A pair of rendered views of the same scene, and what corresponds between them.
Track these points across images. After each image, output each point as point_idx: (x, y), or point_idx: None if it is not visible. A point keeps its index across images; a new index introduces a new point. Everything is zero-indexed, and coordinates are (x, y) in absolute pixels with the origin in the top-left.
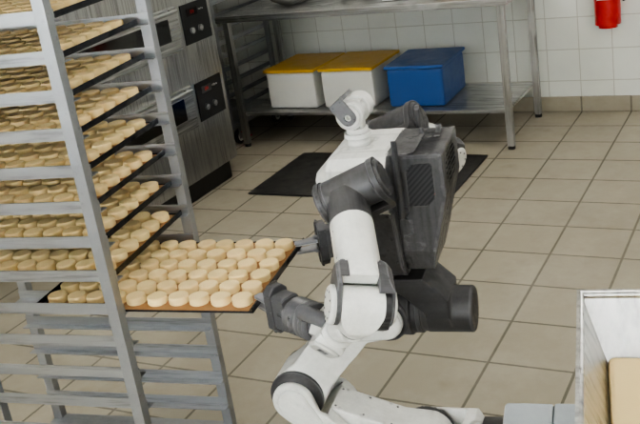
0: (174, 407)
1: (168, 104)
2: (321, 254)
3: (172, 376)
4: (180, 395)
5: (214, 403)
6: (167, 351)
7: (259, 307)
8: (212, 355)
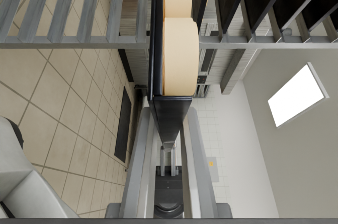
0: None
1: (288, 45)
2: (156, 179)
3: (37, 3)
4: (17, 5)
5: (1, 31)
6: (64, 3)
7: (149, 126)
8: (50, 37)
